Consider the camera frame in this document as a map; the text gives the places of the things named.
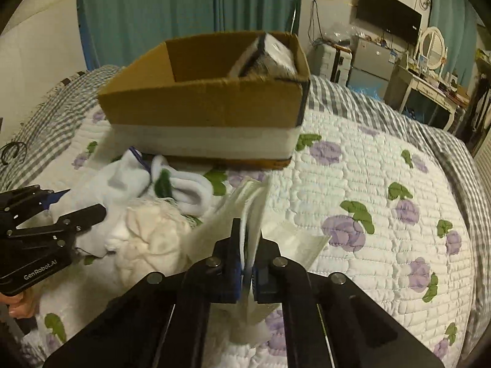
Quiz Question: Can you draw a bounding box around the person's left hand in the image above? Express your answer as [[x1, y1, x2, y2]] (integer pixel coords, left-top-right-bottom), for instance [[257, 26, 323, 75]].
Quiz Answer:
[[0, 290, 40, 320]]

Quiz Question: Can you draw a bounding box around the black and white folded cloth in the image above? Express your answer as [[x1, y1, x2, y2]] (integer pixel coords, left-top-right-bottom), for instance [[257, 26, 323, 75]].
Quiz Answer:
[[229, 33, 299, 81]]

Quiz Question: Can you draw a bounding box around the white dressing table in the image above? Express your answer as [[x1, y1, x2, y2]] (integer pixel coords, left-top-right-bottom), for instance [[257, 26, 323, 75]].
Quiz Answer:
[[385, 63, 469, 132]]

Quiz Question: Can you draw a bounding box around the white face mask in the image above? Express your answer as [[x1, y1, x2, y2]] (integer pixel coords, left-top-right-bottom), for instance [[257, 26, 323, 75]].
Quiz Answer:
[[183, 178, 331, 345]]

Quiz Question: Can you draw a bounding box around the black cable loop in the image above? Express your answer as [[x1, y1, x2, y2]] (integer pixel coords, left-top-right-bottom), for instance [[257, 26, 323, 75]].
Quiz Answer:
[[0, 141, 28, 166]]

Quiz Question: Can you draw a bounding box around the white sock with green patch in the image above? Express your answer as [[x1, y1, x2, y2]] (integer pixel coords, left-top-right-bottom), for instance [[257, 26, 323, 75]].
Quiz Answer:
[[151, 155, 214, 216]]

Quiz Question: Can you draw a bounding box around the teal curtain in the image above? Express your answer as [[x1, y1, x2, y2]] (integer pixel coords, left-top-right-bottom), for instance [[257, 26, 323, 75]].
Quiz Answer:
[[75, 0, 304, 70], [429, 0, 485, 74]]

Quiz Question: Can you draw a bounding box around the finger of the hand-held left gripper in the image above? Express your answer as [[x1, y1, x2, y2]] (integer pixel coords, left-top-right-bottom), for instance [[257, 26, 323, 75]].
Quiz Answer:
[[6, 204, 107, 239], [0, 185, 72, 221]]

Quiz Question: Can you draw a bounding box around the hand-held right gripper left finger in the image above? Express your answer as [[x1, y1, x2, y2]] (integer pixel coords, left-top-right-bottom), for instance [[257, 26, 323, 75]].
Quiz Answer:
[[42, 218, 245, 368]]

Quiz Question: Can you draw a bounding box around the white sock with blue trim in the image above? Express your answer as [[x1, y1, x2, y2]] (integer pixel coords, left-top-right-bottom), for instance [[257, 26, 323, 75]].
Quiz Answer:
[[49, 149, 152, 259]]

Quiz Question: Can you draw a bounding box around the oval white mirror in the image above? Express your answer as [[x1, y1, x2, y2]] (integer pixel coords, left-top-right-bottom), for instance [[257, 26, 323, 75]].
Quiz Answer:
[[416, 27, 449, 72]]

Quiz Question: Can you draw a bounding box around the black flat television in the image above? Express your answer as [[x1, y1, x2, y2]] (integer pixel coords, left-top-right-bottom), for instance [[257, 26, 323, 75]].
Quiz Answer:
[[355, 0, 423, 45]]

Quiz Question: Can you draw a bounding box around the floral white quilt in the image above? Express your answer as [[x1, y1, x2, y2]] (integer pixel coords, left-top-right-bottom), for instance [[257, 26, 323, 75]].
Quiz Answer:
[[36, 105, 480, 368]]

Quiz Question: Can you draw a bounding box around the white headboard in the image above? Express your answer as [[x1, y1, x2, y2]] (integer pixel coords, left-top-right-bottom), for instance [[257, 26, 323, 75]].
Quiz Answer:
[[0, 0, 87, 147]]

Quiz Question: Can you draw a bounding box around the small silver fridge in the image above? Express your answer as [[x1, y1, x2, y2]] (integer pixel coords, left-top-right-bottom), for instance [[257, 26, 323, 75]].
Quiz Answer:
[[346, 36, 396, 93]]

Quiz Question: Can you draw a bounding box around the crumpled white cloth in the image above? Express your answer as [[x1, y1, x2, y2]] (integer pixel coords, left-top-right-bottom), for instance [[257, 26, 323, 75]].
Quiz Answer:
[[105, 198, 193, 274]]

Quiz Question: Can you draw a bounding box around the floral quilted bedspread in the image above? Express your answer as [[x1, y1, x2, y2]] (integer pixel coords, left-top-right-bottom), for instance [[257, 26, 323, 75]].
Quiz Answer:
[[0, 64, 491, 315]]

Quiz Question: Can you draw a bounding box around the cardboard box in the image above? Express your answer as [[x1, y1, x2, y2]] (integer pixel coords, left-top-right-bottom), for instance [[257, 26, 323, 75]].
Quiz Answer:
[[98, 31, 311, 171]]

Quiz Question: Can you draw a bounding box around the blue plastic bag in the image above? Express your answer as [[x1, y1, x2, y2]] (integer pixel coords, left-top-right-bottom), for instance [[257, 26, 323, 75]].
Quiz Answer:
[[350, 81, 385, 103]]

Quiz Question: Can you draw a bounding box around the clear plastic bag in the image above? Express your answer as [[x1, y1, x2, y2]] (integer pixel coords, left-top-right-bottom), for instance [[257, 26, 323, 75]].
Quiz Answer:
[[321, 22, 358, 45]]

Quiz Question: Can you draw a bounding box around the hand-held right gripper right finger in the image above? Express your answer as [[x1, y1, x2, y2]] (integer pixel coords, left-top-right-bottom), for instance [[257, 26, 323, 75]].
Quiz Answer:
[[252, 233, 447, 368]]

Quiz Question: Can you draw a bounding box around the white suitcase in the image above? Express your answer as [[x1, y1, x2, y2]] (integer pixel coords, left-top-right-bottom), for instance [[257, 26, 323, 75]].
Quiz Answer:
[[314, 43, 352, 82]]

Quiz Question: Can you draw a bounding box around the black wall cable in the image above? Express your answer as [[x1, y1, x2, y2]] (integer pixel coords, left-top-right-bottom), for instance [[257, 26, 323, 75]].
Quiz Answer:
[[308, 0, 323, 44]]

